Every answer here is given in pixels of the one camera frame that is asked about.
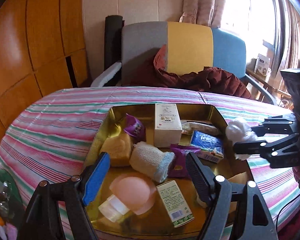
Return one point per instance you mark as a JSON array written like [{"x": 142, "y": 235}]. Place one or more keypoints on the gold tin box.
[{"x": 203, "y": 118}]

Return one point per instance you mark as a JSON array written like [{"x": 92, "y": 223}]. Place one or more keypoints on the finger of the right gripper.
[{"x": 280, "y": 124}]

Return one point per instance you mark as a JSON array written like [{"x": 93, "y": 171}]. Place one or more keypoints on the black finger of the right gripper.
[{"x": 266, "y": 149}]

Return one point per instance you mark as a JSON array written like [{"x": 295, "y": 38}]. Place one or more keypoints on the white sock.
[{"x": 151, "y": 161}]

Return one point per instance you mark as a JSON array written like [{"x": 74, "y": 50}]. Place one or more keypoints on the blue tissue pack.
[{"x": 211, "y": 148}]

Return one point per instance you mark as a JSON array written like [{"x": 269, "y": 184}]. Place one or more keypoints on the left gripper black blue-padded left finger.
[{"x": 42, "y": 219}]

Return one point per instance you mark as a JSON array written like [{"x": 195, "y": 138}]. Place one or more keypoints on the white rectangular box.
[{"x": 167, "y": 125}]

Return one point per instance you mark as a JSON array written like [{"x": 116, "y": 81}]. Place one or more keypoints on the wooden wardrobe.
[{"x": 42, "y": 50}]

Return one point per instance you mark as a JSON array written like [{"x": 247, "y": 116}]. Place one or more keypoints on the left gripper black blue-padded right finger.
[{"x": 252, "y": 217}]

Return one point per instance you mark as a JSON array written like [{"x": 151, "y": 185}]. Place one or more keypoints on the yellow sponge block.
[{"x": 119, "y": 149}]

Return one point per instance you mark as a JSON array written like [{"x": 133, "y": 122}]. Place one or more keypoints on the green tea carton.
[{"x": 175, "y": 204}]

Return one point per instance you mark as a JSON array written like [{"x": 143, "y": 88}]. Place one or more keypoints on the grey yellow blue armchair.
[{"x": 189, "y": 48}]

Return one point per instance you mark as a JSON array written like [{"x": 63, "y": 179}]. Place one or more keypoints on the white product box on table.
[{"x": 262, "y": 65}]

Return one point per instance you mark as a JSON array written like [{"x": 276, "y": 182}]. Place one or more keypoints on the knotted white cloth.
[{"x": 238, "y": 130}]

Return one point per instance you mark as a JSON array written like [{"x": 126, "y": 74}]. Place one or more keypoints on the purple snack packet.
[{"x": 135, "y": 128}]

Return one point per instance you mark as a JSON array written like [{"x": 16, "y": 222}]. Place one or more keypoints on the wooden side table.
[{"x": 268, "y": 93}]

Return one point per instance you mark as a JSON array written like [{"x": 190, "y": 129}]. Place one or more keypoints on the striped bed sheet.
[{"x": 51, "y": 138}]

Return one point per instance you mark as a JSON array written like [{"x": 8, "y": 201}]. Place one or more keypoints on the dark red jacket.
[{"x": 152, "y": 73}]

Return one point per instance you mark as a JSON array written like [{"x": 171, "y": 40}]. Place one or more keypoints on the purple wrapper packet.
[{"x": 178, "y": 167}]

